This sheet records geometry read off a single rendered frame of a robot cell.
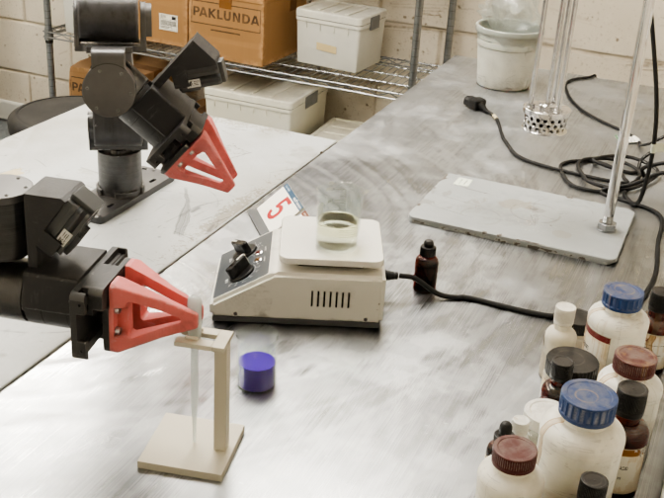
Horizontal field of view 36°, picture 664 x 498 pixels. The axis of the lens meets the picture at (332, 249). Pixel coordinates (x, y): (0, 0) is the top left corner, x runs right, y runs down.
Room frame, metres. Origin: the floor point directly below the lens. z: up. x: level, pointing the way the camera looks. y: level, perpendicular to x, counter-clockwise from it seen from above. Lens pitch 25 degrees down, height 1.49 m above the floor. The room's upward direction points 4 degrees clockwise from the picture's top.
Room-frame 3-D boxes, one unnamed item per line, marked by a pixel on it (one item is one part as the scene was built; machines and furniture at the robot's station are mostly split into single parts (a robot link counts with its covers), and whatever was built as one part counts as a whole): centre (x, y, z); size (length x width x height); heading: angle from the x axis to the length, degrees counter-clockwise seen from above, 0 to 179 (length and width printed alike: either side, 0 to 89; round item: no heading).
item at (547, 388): (0.84, -0.23, 0.94); 0.03 x 0.03 x 0.08
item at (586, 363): (0.89, -0.25, 0.93); 0.05 x 0.05 x 0.06
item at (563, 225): (1.38, -0.28, 0.91); 0.30 x 0.20 x 0.01; 68
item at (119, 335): (0.79, 0.16, 1.05); 0.09 x 0.07 x 0.07; 81
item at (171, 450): (0.78, 0.12, 0.96); 0.08 x 0.08 x 0.13; 81
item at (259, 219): (1.31, 0.08, 0.92); 0.09 x 0.06 x 0.04; 18
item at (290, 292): (1.08, 0.03, 0.94); 0.22 x 0.13 x 0.08; 92
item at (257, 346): (0.90, 0.07, 0.93); 0.04 x 0.04 x 0.06
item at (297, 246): (1.09, 0.00, 0.98); 0.12 x 0.12 x 0.01; 2
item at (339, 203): (1.06, -0.01, 1.02); 0.06 x 0.05 x 0.08; 93
